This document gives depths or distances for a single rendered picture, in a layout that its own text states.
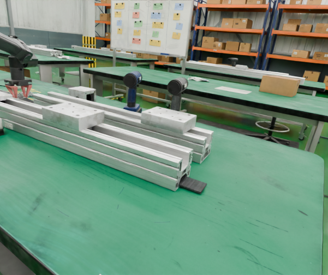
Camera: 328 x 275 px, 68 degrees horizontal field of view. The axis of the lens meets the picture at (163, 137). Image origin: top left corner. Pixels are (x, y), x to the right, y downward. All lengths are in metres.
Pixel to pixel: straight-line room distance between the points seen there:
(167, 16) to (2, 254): 3.42
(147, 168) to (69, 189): 0.20
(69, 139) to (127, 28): 3.64
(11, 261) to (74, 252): 0.83
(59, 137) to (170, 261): 0.53
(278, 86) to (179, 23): 1.83
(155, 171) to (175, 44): 3.25
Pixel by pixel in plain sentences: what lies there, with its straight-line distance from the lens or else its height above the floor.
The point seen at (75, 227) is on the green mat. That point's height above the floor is 0.78.
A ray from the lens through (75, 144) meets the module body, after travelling 0.81.
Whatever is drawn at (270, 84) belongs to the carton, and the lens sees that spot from 2.55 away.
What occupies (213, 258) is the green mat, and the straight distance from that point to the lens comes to 0.49.
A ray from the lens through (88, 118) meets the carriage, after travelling 0.77.
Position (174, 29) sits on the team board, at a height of 1.33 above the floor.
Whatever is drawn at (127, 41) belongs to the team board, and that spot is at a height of 1.10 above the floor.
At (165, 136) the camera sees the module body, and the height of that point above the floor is 0.84.
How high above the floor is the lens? 1.13
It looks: 21 degrees down
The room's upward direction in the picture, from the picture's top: 6 degrees clockwise
